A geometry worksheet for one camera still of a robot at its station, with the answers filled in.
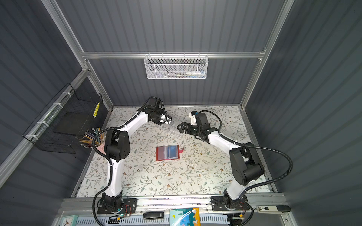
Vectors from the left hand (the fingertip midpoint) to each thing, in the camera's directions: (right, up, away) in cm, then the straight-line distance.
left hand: (165, 113), depth 100 cm
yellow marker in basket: (-39, +1, -18) cm, 43 cm away
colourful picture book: (+17, -53, -30) cm, 63 cm away
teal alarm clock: (-41, -54, -32) cm, 75 cm away
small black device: (-2, -51, -32) cm, 60 cm away
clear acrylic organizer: (+4, -11, +5) cm, 13 cm away
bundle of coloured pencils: (-45, -18, -15) cm, 51 cm away
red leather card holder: (+3, -26, -8) cm, 28 cm away
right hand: (+14, -9, -12) cm, 20 cm away
